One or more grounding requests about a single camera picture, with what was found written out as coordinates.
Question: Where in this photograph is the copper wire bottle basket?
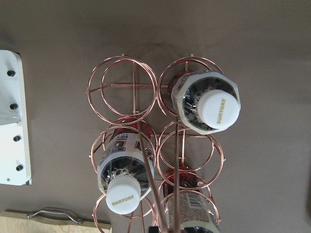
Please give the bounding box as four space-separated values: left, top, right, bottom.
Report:
86 54 225 233

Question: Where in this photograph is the tea bottle white cap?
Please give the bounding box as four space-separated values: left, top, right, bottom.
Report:
168 70 241 135

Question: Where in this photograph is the bamboo cutting board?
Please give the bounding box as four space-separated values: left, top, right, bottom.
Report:
0 207 112 233

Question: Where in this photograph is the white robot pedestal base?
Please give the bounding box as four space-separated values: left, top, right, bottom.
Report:
0 50 32 186

